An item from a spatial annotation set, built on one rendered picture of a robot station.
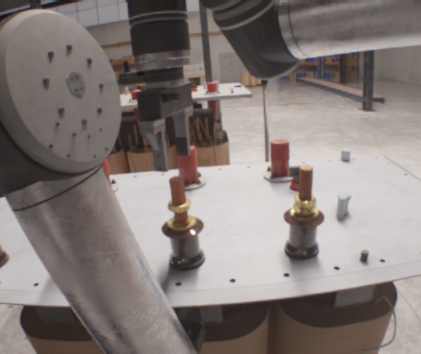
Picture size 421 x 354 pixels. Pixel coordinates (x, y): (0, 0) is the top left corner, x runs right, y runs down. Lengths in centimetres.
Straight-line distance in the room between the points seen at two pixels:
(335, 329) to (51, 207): 86
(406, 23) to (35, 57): 38
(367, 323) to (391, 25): 83
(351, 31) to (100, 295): 42
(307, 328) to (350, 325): 13
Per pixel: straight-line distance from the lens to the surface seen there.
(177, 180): 63
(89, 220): 28
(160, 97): 54
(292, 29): 45
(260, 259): 72
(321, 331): 98
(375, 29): 42
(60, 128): 24
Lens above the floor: 180
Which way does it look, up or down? 22 degrees down
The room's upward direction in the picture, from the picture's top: 5 degrees counter-clockwise
